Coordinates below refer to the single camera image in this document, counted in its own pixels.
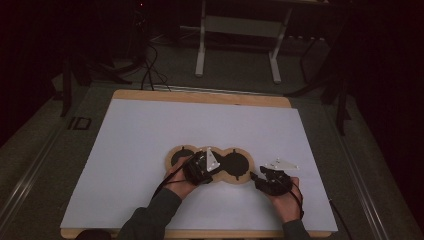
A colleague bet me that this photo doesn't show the white table sheet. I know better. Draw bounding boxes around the white table sheet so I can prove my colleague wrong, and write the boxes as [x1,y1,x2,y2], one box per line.
[60,98,338,232]

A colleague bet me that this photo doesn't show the black rectangular floor bracket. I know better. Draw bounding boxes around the black rectangular floor bracket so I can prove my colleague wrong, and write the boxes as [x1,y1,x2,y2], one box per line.
[67,116,93,131]

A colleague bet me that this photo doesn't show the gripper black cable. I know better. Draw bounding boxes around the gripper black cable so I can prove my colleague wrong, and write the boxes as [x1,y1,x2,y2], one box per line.
[151,159,198,201]
[289,184,354,240]

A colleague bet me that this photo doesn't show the person's right hand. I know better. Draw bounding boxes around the person's right hand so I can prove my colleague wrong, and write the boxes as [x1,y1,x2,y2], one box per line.
[266,176,304,224]

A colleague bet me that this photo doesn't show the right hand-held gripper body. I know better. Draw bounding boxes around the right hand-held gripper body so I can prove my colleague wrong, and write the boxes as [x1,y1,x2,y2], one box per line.
[257,157,300,197]

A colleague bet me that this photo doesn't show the wooden board with black discs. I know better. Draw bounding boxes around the wooden board with black discs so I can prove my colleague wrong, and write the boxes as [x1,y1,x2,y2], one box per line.
[164,144,256,185]

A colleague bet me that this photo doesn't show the person's left hand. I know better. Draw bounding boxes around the person's left hand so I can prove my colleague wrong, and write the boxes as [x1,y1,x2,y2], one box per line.
[164,156,201,201]

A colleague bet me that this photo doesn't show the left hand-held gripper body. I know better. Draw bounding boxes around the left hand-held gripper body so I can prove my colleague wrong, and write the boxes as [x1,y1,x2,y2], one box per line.
[182,147,223,187]

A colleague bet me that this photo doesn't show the black floor cables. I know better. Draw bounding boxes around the black floor cables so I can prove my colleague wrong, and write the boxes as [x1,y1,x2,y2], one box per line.
[139,41,172,92]

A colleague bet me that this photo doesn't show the black metal stand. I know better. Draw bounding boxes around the black metal stand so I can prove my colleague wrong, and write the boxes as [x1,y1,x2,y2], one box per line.
[285,38,354,137]
[59,54,133,118]

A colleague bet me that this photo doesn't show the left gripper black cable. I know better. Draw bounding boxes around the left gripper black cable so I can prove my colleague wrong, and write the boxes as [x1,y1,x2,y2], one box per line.
[151,159,198,201]

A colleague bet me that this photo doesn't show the white metal desk frame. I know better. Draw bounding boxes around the white metal desk frame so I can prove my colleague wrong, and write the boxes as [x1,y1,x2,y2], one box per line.
[194,0,294,85]

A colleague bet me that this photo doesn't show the black equipment tower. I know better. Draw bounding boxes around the black equipment tower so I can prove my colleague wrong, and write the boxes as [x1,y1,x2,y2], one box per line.
[128,0,150,65]

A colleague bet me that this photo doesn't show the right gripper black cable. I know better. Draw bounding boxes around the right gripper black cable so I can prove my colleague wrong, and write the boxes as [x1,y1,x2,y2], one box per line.
[289,184,354,240]

